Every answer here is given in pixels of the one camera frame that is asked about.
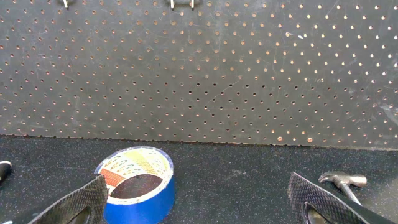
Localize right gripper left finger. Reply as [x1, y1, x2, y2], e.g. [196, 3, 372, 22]
[27, 174, 109, 224]

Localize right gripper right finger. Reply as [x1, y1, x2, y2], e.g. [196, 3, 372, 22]
[287, 172, 397, 224]

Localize black pegboard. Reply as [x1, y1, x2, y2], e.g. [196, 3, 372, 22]
[0, 0, 398, 151]

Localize hammer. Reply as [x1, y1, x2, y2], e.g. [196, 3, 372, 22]
[317, 170, 368, 207]

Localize roll of blue tape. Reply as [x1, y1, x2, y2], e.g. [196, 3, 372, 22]
[94, 146, 177, 224]

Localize black and white pliers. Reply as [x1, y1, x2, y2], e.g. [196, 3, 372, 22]
[0, 160, 13, 184]

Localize double metal hook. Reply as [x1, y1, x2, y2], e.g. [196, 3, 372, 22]
[169, 0, 196, 10]

